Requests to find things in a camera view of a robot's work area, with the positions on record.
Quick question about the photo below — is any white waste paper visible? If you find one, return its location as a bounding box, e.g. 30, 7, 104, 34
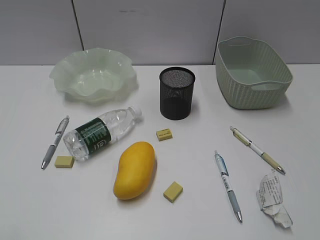
256, 169, 293, 229

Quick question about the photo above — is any yellow eraser centre printed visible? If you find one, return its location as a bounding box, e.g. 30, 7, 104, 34
156, 128, 173, 141

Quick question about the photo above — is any frosted green wavy plate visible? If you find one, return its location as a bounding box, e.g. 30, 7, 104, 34
49, 47, 139, 104

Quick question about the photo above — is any yellow eraser near bottle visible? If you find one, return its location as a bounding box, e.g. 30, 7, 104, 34
54, 156, 75, 169

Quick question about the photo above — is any blue white pen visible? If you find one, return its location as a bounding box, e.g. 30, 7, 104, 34
214, 150, 243, 224

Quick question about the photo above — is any yellow eraser front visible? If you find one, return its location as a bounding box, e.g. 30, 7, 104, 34
163, 181, 183, 203

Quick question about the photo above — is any grey grip pen left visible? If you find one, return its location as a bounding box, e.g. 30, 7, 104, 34
41, 115, 70, 170

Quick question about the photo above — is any yellow mango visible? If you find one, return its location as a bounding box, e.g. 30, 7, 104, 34
113, 141, 155, 200

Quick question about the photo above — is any light green plastic basket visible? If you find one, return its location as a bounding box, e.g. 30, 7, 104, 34
215, 36, 293, 110

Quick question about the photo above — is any black mesh pen holder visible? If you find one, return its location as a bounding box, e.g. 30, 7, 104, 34
159, 66, 196, 121

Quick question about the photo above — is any clear water bottle green label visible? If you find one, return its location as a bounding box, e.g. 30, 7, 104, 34
63, 106, 142, 161

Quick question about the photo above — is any beige white pen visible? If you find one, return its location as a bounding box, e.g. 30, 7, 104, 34
229, 126, 286, 175

